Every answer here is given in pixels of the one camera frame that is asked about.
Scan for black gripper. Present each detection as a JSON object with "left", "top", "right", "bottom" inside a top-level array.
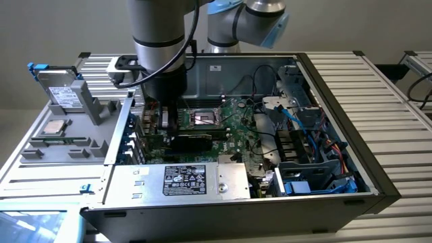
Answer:
[{"left": 140, "top": 67, "right": 188, "bottom": 133}]

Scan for black graphics card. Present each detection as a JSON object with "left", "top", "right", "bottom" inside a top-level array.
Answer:
[{"left": 142, "top": 133, "right": 214, "bottom": 154}]

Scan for CPU socket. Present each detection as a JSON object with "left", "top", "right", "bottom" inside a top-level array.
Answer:
[{"left": 186, "top": 106, "right": 226, "bottom": 128}]

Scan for green motherboard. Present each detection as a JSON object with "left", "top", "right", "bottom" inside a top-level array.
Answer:
[{"left": 140, "top": 97, "right": 276, "bottom": 178}]

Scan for silver hard disk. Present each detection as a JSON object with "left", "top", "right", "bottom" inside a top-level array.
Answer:
[{"left": 36, "top": 69, "right": 84, "bottom": 110}]

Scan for silver chipset heatsink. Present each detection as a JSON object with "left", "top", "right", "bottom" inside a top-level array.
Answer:
[{"left": 218, "top": 154, "right": 238, "bottom": 166}]

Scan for silver CPU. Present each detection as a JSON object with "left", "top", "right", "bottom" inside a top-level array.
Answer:
[{"left": 39, "top": 119, "right": 71, "bottom": 138}]

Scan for grey parts rack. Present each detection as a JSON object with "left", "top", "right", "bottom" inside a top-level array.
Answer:
[{"left": 19, "top": 80, "right": 134, "bottom": 166}]

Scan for blue disk carrier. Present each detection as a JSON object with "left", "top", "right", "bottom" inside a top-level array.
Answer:
[{"left": 26, "top": 62, "right": 50, "bottom": 84}]

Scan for silver power supply unit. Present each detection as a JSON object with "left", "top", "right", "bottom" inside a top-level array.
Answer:
[{"left": 103, "top": 162, "right": 252, "bottom": 204}]

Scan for grey metal drive cage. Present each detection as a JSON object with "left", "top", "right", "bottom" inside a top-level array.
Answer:
[{"left": 275, "top": 64, "right": 326, "bottom": 132}]

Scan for black open PC case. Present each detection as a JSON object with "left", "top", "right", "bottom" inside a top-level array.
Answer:
[{"left": 80, "top": 52, "right": 403, "bottom": 243}]

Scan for blue disk bay tray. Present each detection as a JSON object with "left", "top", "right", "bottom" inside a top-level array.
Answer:
[{"left": 283, "top": 175, "right": 359, "bottom": 196}]

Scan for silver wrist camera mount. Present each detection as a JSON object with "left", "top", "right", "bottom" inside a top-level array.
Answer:
[{"left": 107, "top": 55, "right": 144, "bottom": 79}]

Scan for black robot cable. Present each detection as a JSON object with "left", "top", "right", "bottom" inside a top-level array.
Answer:
[{"left": 114, "top": 0, "right": 207, "bottom": 89}]

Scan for thin black case wire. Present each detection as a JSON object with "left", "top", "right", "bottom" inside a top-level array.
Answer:
[{"left": 251, "top": 64, "right": 283, "bottom": 101}]

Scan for blue SATA wire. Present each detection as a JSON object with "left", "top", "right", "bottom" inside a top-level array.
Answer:
[{"left": 276, "top": 105, "right": 322, "bottom": 163}]

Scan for coloured power wires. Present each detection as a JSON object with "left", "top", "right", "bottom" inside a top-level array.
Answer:
[{"left": 322, "top": 134, "right": 351, "bottom": 178}]

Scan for black table bracket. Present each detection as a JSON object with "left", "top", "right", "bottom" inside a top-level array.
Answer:
[{"left": 374, "top": 64, "right": 407, "bottom": 80}]

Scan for black loop cable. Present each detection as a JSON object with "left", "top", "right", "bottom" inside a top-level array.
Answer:
[{"left": 406, "top": 73, "right": 432, "bottom": 110}]

